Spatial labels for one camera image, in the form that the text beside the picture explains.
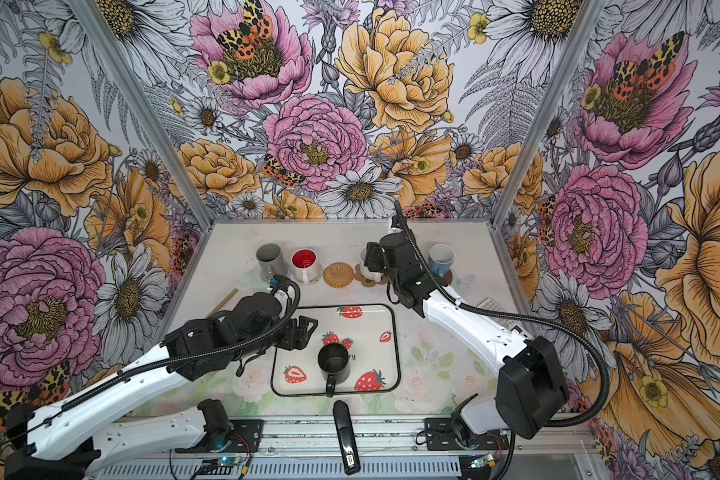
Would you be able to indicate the white calculator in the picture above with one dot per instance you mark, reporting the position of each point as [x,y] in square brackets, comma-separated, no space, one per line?
[491,305]

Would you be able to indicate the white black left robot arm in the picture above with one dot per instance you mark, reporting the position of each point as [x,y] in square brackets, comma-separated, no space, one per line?
[72,438]

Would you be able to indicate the tan wicker coaster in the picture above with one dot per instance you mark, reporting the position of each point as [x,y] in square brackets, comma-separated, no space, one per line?
[338,275]

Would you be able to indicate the black stapler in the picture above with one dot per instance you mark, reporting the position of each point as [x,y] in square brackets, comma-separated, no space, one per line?
[346,437]

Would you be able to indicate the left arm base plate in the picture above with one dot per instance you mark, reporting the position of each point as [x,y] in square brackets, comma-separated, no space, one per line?
[235,436]

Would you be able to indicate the brown paw shaped coaster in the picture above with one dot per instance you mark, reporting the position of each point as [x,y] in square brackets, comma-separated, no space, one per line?
[358,277]

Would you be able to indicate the black mug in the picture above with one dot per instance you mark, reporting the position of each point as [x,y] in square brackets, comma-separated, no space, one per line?
[334,363]

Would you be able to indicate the red mug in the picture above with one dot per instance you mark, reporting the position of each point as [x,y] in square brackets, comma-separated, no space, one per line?
[306,267]

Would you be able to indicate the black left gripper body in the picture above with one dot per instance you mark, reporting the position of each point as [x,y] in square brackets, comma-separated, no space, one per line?
[279,336]

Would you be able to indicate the white blue mug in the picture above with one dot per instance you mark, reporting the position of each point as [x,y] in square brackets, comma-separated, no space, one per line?
[440,259]

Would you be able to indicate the aluminium front rail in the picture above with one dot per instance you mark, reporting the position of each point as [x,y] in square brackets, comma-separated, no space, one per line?
[309,436]

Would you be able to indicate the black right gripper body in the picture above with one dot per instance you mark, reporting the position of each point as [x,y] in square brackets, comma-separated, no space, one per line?
[378,261]

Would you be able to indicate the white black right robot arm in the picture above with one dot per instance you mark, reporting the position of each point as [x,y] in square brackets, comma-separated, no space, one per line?
[531,387]

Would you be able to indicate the wooden mallet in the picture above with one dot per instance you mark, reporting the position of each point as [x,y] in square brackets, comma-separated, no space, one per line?
[223,303]

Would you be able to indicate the grey mug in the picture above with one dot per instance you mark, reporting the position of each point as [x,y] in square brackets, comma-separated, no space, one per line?
[271,261]

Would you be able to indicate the strawberry print serving tray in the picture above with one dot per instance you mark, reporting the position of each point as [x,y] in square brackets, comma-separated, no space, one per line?
[367,331]

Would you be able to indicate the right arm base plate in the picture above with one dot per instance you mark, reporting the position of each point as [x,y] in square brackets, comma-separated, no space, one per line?
[446,434]

